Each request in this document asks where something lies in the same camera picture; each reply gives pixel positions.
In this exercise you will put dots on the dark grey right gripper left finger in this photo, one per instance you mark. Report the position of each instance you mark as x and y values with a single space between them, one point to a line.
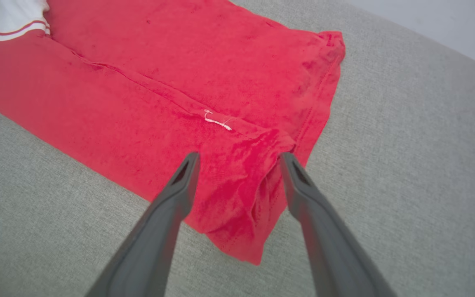
155 239

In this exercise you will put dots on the grey fabric sofa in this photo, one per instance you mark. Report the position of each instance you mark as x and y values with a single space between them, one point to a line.
406 165

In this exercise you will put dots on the red and white shirt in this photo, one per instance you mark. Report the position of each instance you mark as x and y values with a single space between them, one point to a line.
138 103

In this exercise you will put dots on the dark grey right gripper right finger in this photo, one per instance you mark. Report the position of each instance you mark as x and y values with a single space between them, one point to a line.
332 247

